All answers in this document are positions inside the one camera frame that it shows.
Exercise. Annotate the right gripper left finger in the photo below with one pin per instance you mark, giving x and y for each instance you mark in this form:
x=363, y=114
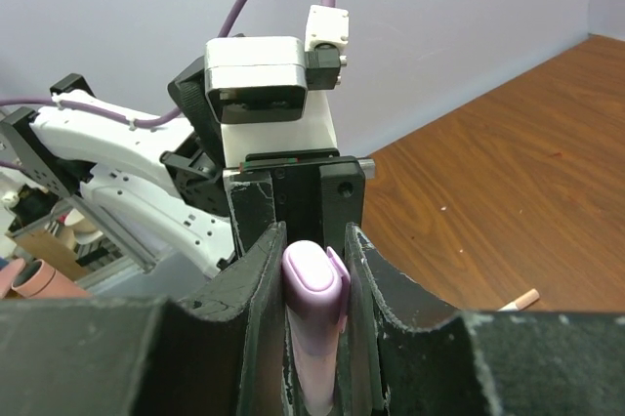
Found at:
x=219, y=354

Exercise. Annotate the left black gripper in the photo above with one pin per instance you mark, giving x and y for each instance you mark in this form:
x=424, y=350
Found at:
x=315, y=195

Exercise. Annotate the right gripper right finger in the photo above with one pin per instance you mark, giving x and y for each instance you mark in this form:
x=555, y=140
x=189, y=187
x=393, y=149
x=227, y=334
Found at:
x=410, y=353

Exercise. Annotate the purple eraser cap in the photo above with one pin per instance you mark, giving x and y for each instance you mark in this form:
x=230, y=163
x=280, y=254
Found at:
x=316, y=290

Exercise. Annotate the white pink pen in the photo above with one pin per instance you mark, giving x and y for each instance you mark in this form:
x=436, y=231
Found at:
x=522, y=302

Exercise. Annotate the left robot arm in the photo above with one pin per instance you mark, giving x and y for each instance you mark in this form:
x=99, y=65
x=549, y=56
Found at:
x=165, y=173

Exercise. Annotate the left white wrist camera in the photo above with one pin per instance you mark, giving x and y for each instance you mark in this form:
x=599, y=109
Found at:
x=269, y=93

